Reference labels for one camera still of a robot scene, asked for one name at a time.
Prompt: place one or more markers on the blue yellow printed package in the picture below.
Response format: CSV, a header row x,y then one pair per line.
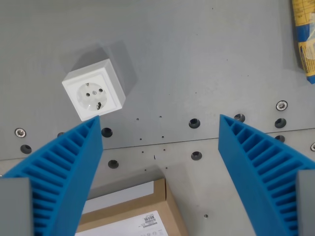
x,y
306,37

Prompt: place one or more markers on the white wall socket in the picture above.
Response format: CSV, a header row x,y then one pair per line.
x,y
94,89

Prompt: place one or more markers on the silver hex bolt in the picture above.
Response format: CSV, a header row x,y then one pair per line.
x,y
282,105
20,133

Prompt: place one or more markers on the brown cardboard box with label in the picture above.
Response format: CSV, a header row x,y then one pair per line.
x,y
137,211

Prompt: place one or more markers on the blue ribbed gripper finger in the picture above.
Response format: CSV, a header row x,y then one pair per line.
x,y
81,157
236,157

